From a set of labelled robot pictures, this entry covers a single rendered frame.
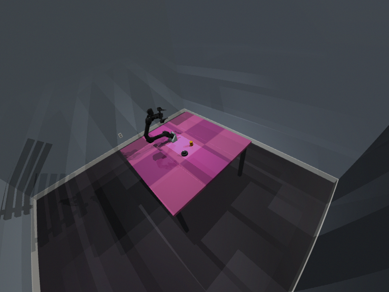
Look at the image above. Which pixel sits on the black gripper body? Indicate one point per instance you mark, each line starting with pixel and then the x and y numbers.
pixel 157 116

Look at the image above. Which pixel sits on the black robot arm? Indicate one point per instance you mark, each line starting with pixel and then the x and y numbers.
pixel 149 119

